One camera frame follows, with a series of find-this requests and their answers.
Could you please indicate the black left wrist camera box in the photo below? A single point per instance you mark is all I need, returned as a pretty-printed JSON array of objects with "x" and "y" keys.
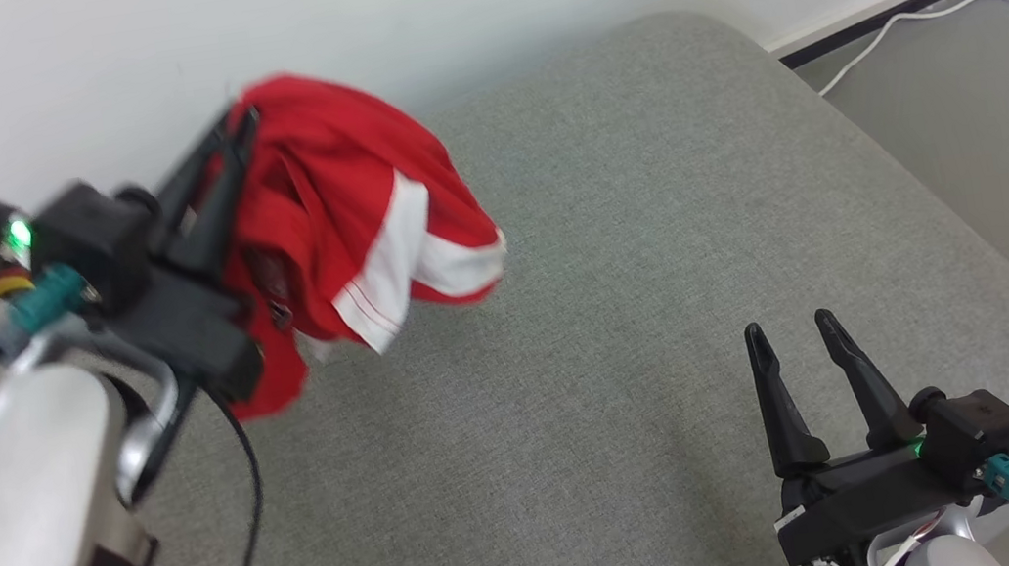
[{"x": 93, "y": 237}]

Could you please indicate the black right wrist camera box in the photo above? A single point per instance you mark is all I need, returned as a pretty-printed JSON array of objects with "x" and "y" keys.
[{"x": 980, "y": 433}]

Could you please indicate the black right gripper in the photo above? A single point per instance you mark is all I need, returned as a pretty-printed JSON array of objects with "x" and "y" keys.
[{"x": 870, "y": 498}]

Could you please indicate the teal left camera connector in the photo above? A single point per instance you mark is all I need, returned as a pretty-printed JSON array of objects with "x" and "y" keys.
[{"x": 48, "y": 300}]

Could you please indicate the red shorts with white stripe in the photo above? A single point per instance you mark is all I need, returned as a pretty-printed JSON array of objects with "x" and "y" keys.
[{"x": 321, "y": 171}]

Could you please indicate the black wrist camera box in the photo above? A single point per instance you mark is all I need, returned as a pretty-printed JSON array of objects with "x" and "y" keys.
[
  {"x": 93, "y": 237},
  {"x": 980, "y": 433}
]

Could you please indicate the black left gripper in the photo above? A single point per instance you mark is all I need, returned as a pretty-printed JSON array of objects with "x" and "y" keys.
[{"x": 196, "y": 336}]

